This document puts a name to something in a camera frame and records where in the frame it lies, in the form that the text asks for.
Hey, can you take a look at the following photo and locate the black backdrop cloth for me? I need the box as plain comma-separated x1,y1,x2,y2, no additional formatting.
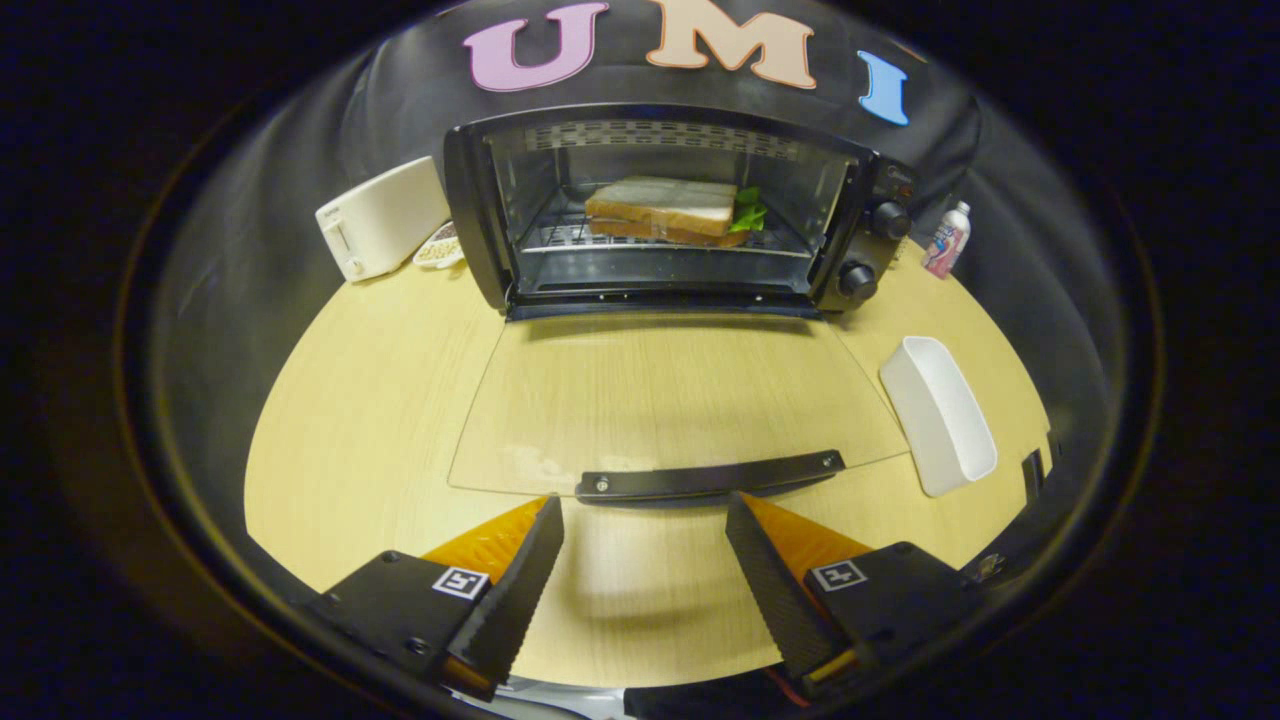
140,0,1141,601

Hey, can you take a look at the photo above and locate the white pop-up toaster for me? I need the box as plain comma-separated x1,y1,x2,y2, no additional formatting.
315,155,453,283

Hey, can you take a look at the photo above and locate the black toaster oven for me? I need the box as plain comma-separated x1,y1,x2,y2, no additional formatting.
443,103,919,506

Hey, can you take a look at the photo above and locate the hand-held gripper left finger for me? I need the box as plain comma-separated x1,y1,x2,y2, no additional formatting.
310,495,566,701

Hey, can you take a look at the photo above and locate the lettuce sandwich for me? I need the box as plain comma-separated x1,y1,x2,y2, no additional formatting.
585,177,769,249

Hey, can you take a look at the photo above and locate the white pink drink bottle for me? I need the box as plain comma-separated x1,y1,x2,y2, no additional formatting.
921,201,972,280

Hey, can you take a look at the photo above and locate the small patterned dish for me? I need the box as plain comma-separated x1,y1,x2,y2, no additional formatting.
413,222,467,271

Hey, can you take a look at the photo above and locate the white plastic tray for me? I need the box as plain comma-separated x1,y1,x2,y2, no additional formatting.
879,336,999,498

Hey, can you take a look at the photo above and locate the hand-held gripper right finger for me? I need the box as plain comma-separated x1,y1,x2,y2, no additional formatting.
725,490,986,699

